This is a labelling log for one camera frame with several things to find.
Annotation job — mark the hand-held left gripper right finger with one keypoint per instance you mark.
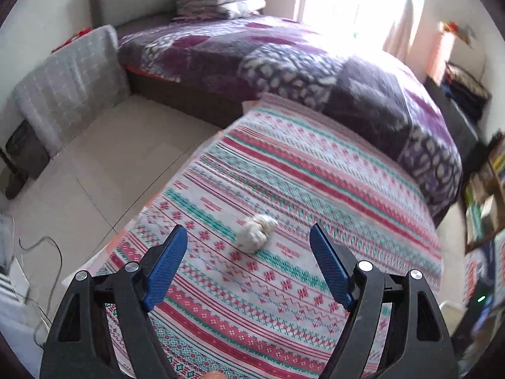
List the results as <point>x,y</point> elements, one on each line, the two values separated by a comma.
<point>329,268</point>

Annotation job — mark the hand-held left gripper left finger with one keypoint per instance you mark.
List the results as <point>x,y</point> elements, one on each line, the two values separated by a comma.
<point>165,268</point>

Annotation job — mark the white tissue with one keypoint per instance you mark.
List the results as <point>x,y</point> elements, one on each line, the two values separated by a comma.
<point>255,233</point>

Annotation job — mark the blue white cardboard box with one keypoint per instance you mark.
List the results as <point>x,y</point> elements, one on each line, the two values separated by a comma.
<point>479,268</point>

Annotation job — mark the striped patterned tablecloth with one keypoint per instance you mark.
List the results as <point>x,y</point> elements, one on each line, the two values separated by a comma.
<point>296,173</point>

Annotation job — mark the wooden bookshelf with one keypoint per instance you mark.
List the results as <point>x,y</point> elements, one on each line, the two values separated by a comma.
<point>483,201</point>

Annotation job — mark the black bench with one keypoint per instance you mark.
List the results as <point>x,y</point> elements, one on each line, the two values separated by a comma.
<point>461,134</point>

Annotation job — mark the grey checked blanket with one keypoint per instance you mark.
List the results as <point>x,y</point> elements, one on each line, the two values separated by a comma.
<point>67,83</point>

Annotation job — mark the stack of folded clothes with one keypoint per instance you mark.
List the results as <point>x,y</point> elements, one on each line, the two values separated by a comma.
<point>465,89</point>

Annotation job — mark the bed with purple blanket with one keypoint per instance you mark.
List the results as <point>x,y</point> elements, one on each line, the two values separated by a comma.
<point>236,47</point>

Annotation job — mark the white drawer cabinet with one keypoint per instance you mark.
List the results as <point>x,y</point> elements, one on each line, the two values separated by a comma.
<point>440,57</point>

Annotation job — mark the red fabric item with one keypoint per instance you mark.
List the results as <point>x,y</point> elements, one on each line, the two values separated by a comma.
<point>73,39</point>

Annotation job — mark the pale curtain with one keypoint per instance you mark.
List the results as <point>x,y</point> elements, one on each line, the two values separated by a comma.
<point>406,23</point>

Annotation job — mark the window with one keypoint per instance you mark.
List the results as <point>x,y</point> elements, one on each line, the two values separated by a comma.
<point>339,0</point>

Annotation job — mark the red cloth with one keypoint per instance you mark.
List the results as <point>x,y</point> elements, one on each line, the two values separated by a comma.
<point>453,29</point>

